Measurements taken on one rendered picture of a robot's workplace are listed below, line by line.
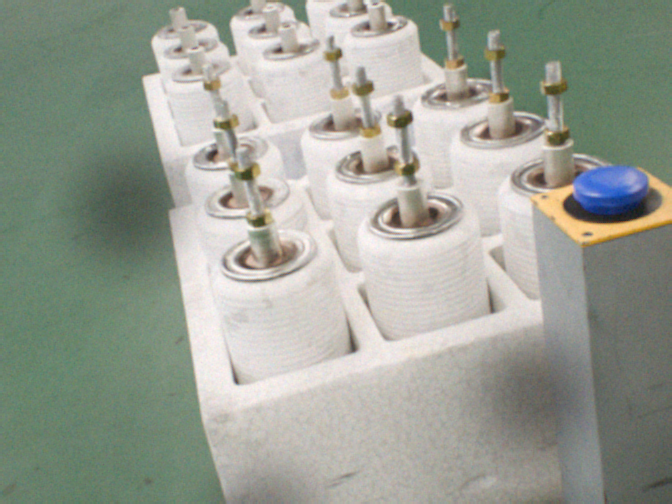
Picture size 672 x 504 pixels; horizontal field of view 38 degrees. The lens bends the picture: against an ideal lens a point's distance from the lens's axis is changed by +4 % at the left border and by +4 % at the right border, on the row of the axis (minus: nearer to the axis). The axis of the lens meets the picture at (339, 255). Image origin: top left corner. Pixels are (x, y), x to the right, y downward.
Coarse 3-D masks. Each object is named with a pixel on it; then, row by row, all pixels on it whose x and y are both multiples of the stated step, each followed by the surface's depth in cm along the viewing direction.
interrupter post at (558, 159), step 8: (544, 144) 73; (568, 144) 72; (544, 152) 73; (552, 152) 72; (560, 152) 72; (568, 152) 72; (544, 160) 73; (552, 160) 72; (560, 160) 72; (568, 160) 72; (552, 168) 73; (560, 168) 72; (568, 168) 73; (544, 176) 74; (552, 176) 73; (560, 176) 73; (568, 176) 73
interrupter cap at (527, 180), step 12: (576, 156) 76; (588, 156) 75; (516, 168) 76; (528, 168) 76; (540, 168) 76; (576, 168) 75; (588, 168) 74; (516, 180) 74; (528, 180) 74; (540, 180) 74; (516, 192) 73; (528, 192) 72; (540, 192) 72
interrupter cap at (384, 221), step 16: (432, 192) 75; (384, 208) 74; (432, 208) 73; (448, 208) 72; (368, 224) 72; (384, 224) 72; (400, 224) 72; (416, 224) 71; (432, 224) 70; (448, 224) 70; (400, 240) 70
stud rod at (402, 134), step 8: (392, 96) 68; (400, 96) 68; (392, 104) 68; (400, 104) 68; (392, 112) 68; (400, 112) 68; (400, 128) 69; (400, 136) 69; (408, 136) 69; (400, 144) 69; (408, 144) 69; (400, 152) 70; (408, 152) 70; (400, 160) 70; (408, 160) 70; (408, 176) 70; (408, 184) 71
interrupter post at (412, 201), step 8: (400, 184) 71; (416, 184) 71; (400, 192) 71; (408, 192) 70; (416, 192) 70; (424, 192) 71; (400, 200) 71; (408, 200) 71; (416, 200) 71; (424, 200) 71; (400, 208) 72; (408, 208) 71; (416, 208) 71; (424, 208) 71; (408, 216) 71; (416, 216) 71; (424, 216) 72
